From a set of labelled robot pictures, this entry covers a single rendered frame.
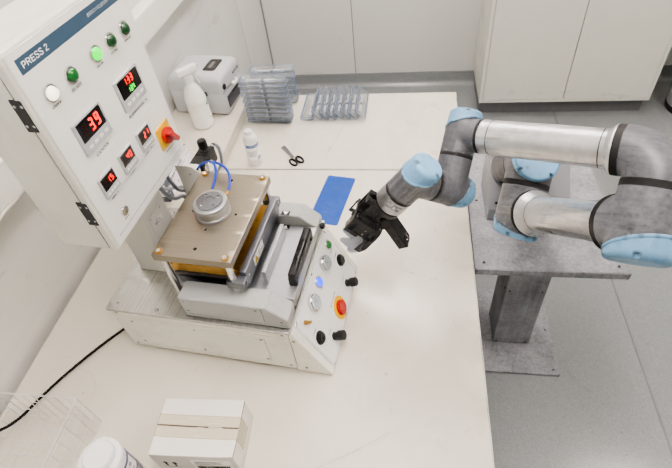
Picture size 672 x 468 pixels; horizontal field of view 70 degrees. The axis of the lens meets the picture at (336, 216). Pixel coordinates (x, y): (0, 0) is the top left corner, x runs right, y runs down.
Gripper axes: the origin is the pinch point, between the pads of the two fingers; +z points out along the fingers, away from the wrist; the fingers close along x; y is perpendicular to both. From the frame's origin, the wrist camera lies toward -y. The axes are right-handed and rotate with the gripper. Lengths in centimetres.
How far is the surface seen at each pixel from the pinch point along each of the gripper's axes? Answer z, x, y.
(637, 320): 12, -51, -137
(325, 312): 6.2, 17.1, 0.5
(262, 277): 3.1, 18.2, 19.1
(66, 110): -22, 23, 65
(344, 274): 8.1, 2.3, -2.8
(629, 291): 12, -65, -137
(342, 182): 18.0, -40.6, 2.0
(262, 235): -3.2, 12.2, 23.8
